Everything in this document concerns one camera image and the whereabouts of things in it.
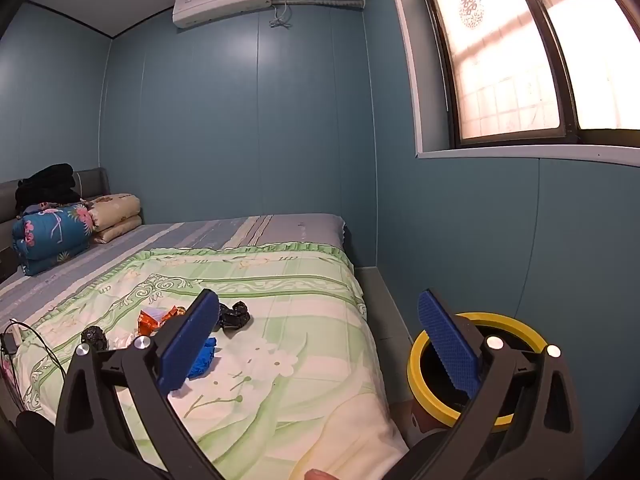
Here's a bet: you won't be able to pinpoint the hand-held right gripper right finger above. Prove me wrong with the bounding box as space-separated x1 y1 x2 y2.
390 289 586 480

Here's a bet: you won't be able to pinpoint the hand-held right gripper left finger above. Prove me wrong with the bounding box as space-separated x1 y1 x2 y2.
52 289 223 480

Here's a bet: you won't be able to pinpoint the blue plastic glove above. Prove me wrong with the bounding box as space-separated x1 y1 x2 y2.
187 336 218 380

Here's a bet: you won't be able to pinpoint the yellow rimmed bin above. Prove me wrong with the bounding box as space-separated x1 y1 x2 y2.
407 312 551 436

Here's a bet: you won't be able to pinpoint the black plastic bag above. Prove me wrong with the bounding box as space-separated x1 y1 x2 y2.
81 326 107 352
218 301 251 331

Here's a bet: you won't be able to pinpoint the bed with green floral sheet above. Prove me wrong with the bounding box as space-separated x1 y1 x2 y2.
0 212 416 480

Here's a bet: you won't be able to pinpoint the beige pillows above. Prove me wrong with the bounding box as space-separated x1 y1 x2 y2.
89 193 143 246

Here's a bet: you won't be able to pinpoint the folded blue floral quilt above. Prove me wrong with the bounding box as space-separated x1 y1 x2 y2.
12 201 96 277

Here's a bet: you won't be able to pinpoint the grey padded headboard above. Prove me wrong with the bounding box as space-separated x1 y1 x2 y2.
0 167 110 281

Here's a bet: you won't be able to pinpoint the white window trim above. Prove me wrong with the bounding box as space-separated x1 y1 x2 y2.
384 0 640 167

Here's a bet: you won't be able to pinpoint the pile of black clothes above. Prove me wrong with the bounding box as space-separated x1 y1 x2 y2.
15 163 83 218

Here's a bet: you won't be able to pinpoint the red paper window decoration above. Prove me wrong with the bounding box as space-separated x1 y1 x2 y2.
456 0 485 29

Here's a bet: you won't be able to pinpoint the wrapped air conditioner pipe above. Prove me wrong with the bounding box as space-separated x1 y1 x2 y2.
272 0 366 11

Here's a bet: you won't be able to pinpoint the black cable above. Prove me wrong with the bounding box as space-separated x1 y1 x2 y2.
0 317 68 411

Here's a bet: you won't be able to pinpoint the window with dark frame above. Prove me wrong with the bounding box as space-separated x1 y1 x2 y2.
417 0 640 150

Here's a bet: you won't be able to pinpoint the white wall air conditioner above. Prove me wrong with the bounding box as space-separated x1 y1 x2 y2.
171 0 273 29

